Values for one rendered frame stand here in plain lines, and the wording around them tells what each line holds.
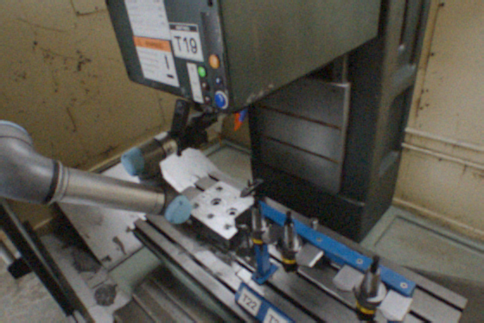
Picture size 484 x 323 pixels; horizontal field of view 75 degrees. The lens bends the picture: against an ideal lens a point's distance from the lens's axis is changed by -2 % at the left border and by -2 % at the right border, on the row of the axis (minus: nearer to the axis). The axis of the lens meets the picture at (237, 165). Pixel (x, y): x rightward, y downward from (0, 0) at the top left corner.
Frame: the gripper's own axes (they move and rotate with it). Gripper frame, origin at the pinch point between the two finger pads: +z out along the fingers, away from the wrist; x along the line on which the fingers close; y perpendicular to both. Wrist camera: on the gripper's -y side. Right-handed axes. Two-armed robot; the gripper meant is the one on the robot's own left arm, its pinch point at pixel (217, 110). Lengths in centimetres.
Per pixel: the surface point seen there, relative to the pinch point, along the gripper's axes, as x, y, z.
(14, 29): -100, -27, -26
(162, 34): 12.2, -30.8, -21.2
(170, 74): 11.9, -21.5, -21.4
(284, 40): 32.4, -26.4, -3.6
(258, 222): 32.2, 18.1, -18.1
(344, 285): 59, 21, -19
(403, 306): 71, 21, -16
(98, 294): -38, 76, -57
